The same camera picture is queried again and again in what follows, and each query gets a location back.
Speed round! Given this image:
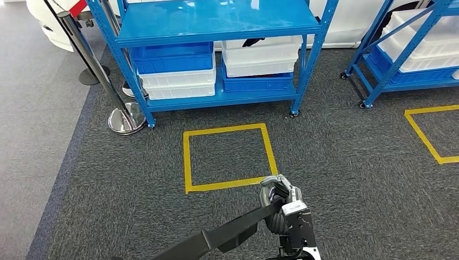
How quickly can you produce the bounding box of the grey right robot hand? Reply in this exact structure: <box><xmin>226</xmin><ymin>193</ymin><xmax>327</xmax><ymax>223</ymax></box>
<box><xmin>259</xmin><ymin>174</ymin><xmax>304</xmax><ymax>209</ymax></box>

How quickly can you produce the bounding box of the black plastic plate part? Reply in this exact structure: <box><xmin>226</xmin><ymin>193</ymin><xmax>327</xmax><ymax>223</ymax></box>
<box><xmin>148</xmin><ymin>198</ymin><xmax>287</xmax><ymax>260</ymax></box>

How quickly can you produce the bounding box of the small black plastic part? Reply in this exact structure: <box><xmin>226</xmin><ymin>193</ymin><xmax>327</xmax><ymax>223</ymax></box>
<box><xmin>242</xmin><ymin>37</ymin><xmax>266</xmax><ymax>48</ymax></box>

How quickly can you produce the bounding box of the blue shelf rack with casters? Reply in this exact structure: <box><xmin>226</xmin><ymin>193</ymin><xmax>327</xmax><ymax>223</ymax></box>
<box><xmin>340</xmin><ymin>0</ymin><xmax>459</xmax><ymax>109</ymax></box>

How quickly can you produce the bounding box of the blue metal shelf rack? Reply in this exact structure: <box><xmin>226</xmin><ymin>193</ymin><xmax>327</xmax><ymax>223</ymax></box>
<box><xmin>86</xmin><ymin>0</ymin><xmax>339</xmax><ymax>129</ymax></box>

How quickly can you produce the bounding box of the blue plastic crate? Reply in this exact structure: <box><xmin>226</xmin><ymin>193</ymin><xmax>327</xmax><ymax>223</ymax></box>
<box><xmin>367</xmin><ymin>44</ymin><xmax>459</xmax><ymax>86</ymax></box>
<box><xmin>221</xmin><ymin>59</ymin><xmax>294</xmax><ymax>93</ymax></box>
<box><xmin>129</xmin><ymin>42</ymin><xmax>215</xmax><ymax>75</ymax></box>

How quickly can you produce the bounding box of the white plastic crate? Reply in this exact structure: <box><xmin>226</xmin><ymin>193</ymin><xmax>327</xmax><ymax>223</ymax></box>
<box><xmin>221</xmin><ymin>36</ymin><xmax>304</xmax><ymax>67</ymax></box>
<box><xmin>137</xmin><ymin>54</ymin><xmax>217</xmax><ymax>90</ymax></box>
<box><xmin>145</xmin><ymin>82</ymin><xmax>216</xmax><ymax>101</ymax></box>
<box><xmin>378</xmin><ymin>9</ymin><xmax>459</xmax><ymax>73</ymax></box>
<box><xmin>225</xmin><ymin>57</ymin><xmax>298</xmax><ymax>78</ymax></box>

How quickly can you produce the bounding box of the white car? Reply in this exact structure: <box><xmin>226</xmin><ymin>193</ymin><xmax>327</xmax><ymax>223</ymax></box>
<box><xmin>25</xmin><ymin>0</ymin><xmax>459</xmax><ymax>53</ymax></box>

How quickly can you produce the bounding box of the stanchion with chrome base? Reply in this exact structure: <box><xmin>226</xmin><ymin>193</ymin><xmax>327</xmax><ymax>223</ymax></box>
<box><xmin>57</xmin><ymin>10</ymin><xmax>146</xmax><ymax>136</ymax></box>

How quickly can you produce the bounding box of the stanchion with belt cassette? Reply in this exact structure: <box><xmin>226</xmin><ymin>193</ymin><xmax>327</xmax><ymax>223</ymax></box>
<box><xmin>99</xmin><ymin>0</ymin><xmax>149</xmax><ymax>100</ymax></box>

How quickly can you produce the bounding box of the thin black stanchion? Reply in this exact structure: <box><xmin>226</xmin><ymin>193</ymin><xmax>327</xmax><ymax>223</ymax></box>
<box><xmin>43</xmin><ymin>0</ymin><xmax>111</xmax><ymax>86</ymax></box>

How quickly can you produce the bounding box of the short red barrier belt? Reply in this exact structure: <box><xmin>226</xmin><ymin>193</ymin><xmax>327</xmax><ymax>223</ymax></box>
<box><xmin>69</xmin><ymin>0</ymin><xmax>89</xmax><ymax>18</ymax></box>

